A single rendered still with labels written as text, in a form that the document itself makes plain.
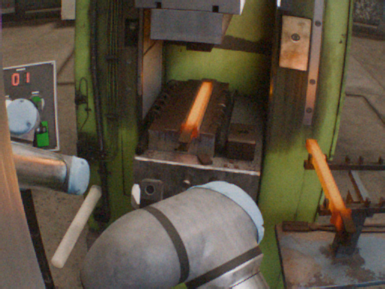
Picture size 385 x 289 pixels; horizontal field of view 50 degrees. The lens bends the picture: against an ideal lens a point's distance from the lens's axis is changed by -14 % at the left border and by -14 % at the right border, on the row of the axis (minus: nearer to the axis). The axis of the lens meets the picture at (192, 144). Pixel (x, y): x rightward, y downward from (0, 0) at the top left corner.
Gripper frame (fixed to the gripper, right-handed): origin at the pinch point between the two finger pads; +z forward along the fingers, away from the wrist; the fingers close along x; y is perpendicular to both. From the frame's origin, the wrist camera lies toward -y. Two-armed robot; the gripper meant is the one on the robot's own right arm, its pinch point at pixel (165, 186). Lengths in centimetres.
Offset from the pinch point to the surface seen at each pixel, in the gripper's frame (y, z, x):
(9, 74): -18, 20, -56
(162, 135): 3.5, 30.7, -8.0
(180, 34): -28.9, 30.8, -3.7
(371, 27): 86, 668, 216
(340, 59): -24, 46, 45
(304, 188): 26, 45, 40
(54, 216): 100, 94, -88
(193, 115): -0.7, 38.1, 0.1
